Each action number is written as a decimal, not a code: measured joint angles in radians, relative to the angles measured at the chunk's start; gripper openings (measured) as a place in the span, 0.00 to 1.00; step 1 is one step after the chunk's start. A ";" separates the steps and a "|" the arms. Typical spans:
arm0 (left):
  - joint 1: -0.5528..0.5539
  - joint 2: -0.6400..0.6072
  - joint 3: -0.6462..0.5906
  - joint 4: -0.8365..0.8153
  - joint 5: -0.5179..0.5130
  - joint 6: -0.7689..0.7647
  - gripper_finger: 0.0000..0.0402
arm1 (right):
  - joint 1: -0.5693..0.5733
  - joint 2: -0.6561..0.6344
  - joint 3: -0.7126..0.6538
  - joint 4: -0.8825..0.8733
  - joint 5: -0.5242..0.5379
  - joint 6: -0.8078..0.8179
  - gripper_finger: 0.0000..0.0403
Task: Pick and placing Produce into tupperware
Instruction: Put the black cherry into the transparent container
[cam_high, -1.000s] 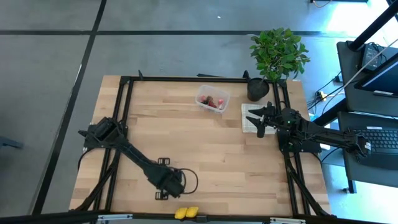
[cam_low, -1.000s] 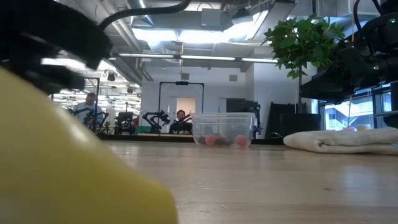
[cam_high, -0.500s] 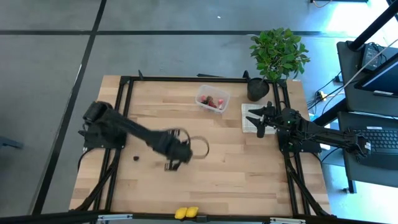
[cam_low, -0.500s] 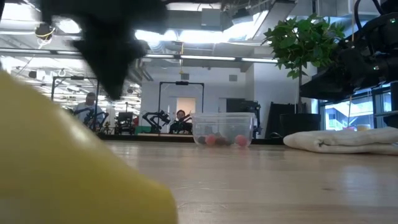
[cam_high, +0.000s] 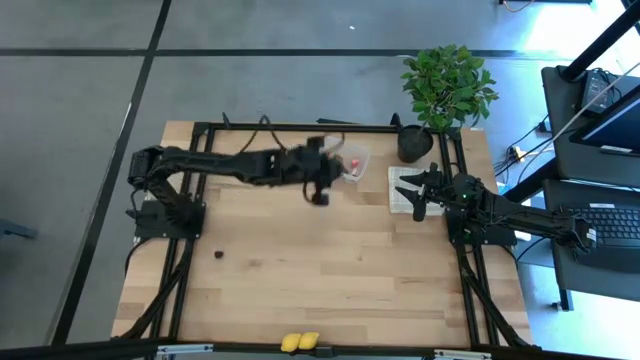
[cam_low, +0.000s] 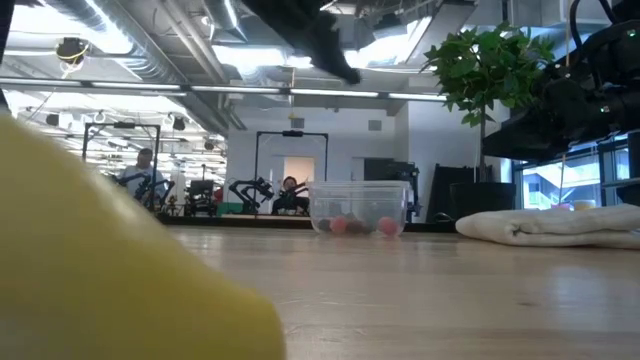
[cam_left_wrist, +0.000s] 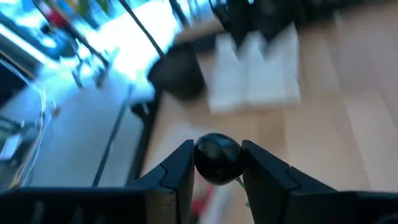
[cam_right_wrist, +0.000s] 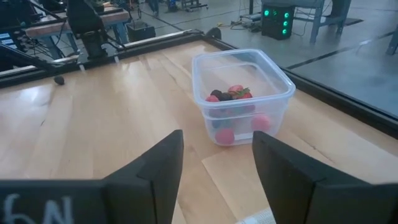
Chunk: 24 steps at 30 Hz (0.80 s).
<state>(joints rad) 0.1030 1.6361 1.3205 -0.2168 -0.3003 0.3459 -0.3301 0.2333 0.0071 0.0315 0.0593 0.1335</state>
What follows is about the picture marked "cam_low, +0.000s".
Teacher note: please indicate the black panel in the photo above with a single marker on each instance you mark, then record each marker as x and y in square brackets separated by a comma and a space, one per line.
[445, 180]

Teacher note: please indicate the person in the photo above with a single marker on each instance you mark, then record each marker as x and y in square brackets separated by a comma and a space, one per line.
[290, 192]
[142, 172]

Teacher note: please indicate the yellow lemon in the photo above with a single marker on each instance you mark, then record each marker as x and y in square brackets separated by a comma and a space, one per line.
[75, 250]

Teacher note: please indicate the silver ventilation duct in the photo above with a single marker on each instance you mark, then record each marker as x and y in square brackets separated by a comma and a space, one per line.
[100, 15]

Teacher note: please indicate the long ceiling light strip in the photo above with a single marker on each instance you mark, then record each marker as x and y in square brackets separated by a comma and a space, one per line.
[325, 93]

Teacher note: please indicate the yellow cup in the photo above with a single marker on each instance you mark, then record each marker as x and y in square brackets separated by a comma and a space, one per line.
[584, 204]

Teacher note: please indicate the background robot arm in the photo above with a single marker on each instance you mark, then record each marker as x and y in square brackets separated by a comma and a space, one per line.
[250, 187]

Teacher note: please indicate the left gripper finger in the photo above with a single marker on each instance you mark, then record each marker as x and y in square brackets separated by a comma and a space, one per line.
[335, 50]

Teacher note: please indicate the black cabinet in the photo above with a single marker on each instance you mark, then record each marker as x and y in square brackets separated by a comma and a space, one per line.
[390, 170]

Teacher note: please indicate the clear plastic tupperware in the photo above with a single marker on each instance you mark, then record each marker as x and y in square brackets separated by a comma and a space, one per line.
[360, 200]

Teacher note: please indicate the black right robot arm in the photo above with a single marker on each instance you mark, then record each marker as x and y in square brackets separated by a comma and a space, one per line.
[634, 165]

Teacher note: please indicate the black ceiling camera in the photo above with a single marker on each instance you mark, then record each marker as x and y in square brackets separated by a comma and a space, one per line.
[72, 50]

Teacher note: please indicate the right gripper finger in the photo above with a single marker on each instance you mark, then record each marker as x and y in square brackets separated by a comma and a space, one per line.
[525, 140]

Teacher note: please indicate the dark red cherry with stem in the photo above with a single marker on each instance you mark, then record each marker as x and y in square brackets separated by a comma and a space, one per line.
[355, 228]

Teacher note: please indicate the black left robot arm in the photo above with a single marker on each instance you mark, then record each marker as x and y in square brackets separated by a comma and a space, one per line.
[5, 25]

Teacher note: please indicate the black gantry frame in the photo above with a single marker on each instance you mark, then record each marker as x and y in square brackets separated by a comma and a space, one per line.
[122, 125]
[292, 133]

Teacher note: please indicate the green plant in black pot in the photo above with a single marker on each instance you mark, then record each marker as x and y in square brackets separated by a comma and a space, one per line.
[480, 65]

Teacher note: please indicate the checked white cloth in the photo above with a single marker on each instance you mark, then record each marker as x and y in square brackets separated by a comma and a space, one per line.
[550, 225]

